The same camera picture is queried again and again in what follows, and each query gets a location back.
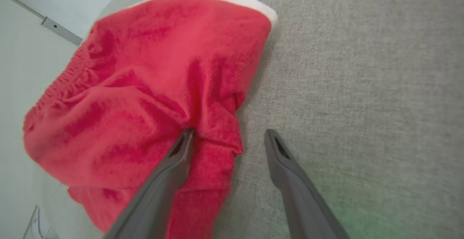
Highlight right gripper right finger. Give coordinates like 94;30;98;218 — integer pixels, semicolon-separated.
264;129;351;239

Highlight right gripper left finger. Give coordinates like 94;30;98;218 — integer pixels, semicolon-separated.
103;128;196;239

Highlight red shorts with white stripe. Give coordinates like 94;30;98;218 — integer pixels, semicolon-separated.
22;0;279;239

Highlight white plastic object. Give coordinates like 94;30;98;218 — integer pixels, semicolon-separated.
22;204;55;239

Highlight grey fabric sofa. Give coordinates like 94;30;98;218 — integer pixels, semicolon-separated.
43;0;464;239

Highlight grey metal strip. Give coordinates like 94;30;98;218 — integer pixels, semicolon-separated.
0;0;83;47

